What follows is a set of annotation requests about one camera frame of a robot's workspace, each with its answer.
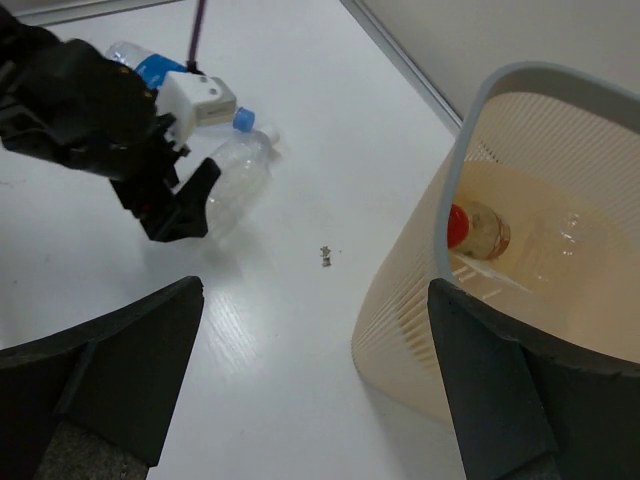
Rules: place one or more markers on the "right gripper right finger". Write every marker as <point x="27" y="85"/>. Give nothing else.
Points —
<point x="526" y="404"/>

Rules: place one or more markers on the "small dark debris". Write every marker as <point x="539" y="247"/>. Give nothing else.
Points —
<point x="326" y="256"/>

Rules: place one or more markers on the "clear crushed bottle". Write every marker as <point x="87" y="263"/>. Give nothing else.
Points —
<point x="561" y="245"/>

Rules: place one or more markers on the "beige mesh waste bin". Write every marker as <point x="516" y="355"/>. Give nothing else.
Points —
<point x="534" y="211"/>

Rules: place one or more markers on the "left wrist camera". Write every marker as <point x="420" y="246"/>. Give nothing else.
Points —
<point x="194" y="101"/>

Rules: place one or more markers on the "blue cap labelled bottle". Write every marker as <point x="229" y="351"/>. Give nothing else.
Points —
<point x="152" y="68"/>

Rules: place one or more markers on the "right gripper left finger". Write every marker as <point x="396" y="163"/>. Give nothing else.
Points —
<point x="95" y="401"/>

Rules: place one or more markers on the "red cap bottle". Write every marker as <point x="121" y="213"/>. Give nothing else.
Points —
<point x="477" y="231"/>

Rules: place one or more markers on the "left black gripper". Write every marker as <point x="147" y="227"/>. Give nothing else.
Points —
<point x="65" y="103"/>

